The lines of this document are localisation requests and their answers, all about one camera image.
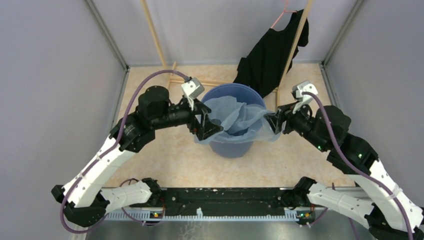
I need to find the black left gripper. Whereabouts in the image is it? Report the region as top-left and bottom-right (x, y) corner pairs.
(152, 95), (224, 140)

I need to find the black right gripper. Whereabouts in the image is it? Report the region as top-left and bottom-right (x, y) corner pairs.
(263, 98), (329, 152)

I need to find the light blue plastic trash bag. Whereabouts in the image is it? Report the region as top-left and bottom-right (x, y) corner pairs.
(194, 96), (281, 145)

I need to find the blue plastic trash bin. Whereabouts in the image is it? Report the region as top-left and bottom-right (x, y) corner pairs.
(194, 83), (268, 159)

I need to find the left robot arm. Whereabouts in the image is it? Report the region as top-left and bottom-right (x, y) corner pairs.
(51, 85), (224, 229)

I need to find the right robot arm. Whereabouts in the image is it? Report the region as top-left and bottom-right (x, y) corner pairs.
(264, 104), (424, 240)

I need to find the black t-shirt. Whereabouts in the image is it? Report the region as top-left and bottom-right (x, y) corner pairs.
(233, 9), (304, 98)

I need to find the pink clothes hanger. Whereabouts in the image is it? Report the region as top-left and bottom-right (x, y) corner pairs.
(270, 0), (298, 29)

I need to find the wooden clothes rack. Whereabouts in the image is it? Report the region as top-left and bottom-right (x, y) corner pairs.
(140, 0), (315, 109)

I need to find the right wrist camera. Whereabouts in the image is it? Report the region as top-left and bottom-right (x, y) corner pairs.
(291, 80), (318, 114)

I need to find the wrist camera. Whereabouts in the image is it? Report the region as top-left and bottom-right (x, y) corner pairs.
(291, 80), (318, 114)
(181, 77), (205, 111)

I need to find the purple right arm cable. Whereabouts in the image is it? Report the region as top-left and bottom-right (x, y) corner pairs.
(301, 91), (415, 240)

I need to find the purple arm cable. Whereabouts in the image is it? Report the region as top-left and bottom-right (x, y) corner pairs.
(59, 69), (192, 235)
(301, 91), (415, 240)

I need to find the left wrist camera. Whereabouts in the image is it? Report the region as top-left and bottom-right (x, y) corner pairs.
(181, 77), (205, 111)

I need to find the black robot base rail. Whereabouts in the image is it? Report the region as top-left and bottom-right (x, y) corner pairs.
(132, 187), (317, 221)

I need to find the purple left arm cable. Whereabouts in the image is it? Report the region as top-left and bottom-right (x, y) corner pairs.
(59, 69), (192, 235)

